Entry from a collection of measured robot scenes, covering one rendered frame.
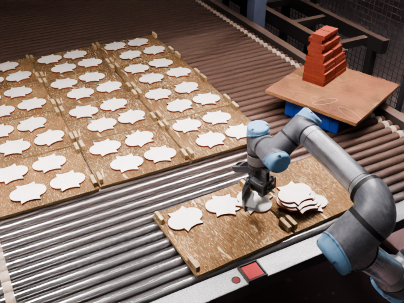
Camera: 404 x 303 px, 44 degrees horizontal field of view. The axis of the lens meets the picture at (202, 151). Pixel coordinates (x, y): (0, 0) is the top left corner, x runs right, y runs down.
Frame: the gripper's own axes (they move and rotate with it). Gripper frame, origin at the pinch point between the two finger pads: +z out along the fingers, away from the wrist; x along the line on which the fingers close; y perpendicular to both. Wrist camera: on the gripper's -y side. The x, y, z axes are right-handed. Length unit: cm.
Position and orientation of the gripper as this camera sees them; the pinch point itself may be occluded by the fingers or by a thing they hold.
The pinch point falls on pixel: (254, 201)
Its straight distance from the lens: 188.4
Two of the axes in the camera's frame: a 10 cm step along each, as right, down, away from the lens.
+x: 7.2, -4.6, 5.2
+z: 0.7, 7.9, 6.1
